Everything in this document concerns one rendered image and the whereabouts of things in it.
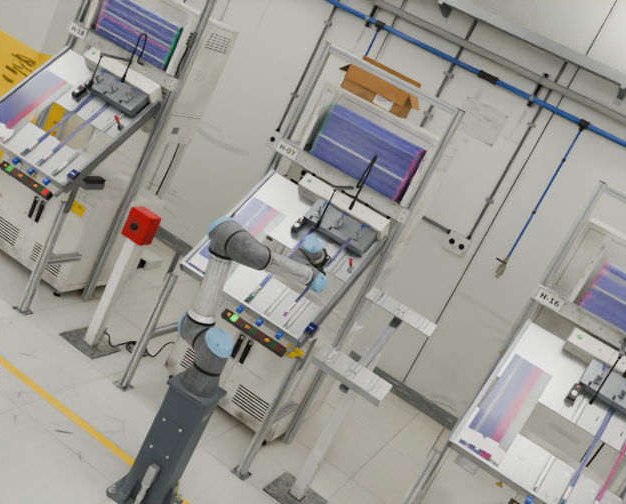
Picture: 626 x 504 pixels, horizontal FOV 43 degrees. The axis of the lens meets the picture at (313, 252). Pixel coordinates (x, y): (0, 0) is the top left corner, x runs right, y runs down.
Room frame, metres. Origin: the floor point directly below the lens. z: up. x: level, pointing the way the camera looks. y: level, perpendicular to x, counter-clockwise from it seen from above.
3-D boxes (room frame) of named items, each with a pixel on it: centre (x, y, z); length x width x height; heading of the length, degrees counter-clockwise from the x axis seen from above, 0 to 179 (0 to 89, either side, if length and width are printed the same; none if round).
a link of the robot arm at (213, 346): (2.81, 0.17, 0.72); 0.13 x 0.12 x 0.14; 48
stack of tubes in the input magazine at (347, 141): (3.86, -0.02, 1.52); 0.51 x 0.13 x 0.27; 71
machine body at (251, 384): (3.99, 0.00, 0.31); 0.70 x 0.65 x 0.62; 71
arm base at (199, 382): (2.81, 0.17, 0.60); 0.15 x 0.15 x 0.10
